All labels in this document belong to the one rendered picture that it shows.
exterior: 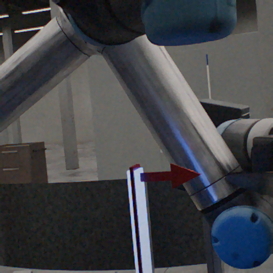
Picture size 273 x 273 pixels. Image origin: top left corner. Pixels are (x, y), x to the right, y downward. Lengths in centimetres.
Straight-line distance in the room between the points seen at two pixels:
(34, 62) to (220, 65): 573
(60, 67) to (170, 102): 26
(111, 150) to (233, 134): 622
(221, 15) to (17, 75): 52
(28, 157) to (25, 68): 627
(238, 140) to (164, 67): 17
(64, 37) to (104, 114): 614
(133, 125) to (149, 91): 617
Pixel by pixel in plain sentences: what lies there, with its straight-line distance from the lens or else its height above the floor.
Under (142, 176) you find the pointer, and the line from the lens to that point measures 48.
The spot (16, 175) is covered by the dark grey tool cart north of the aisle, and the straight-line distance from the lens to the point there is 722.
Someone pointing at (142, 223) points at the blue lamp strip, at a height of 114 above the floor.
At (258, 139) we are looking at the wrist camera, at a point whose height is 120.
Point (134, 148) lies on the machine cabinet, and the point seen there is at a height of 73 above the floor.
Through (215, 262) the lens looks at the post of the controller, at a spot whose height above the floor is 93.
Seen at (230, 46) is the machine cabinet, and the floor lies 191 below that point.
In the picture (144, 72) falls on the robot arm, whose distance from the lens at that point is 64.
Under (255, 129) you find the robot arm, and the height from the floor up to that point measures 120.
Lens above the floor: 124
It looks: 3 degrees down
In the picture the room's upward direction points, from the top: 5 degrees counter-clockwise
